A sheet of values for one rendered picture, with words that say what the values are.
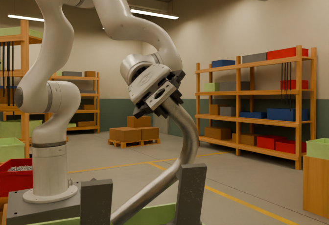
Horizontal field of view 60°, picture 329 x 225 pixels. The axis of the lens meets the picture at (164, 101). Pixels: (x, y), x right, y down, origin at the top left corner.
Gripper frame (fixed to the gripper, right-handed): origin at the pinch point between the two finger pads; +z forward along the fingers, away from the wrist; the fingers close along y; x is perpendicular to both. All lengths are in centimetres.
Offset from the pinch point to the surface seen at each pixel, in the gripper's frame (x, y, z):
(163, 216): 34.5, -23.0, -18.2
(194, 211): 15.6, -9.5, 8.2
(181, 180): 8.9, -7.1, 8.1
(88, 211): -0.3, -19.5, 10.2
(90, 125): 291, -250, -927
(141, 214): 28.5, -26.4, -18.2
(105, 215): 2.5, -18.6, 10.0
